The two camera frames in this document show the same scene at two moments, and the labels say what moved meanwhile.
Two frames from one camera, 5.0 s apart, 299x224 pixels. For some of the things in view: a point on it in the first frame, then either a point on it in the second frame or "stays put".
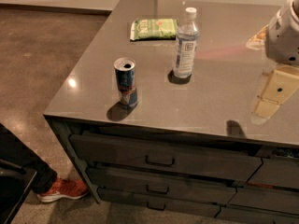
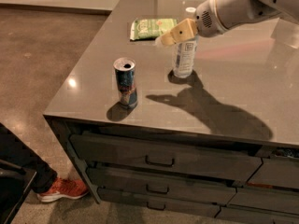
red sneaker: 63,188 stays put
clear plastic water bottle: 187,44 stays put
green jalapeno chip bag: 154,29 stays put
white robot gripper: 282,41 to 209,19
